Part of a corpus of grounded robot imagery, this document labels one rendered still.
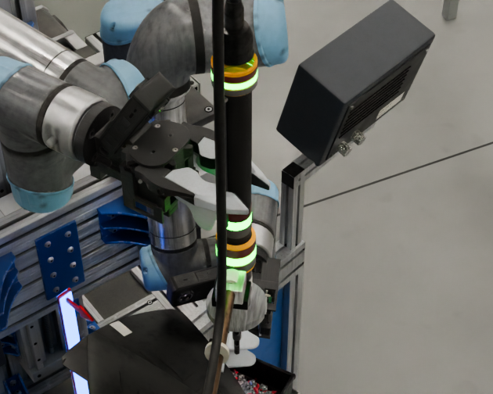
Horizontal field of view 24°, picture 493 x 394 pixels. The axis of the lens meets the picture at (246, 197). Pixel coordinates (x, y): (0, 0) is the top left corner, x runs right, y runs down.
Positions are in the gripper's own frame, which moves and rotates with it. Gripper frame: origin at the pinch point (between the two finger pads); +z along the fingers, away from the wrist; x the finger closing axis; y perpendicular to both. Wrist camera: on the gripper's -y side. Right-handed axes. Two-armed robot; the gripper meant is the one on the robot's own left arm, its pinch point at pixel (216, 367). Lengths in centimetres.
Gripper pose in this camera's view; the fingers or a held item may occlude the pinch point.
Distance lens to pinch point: 161.2
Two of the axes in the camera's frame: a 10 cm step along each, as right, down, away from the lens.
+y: 9.9, 1.5, 0.1
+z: -1.1, 7.2, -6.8
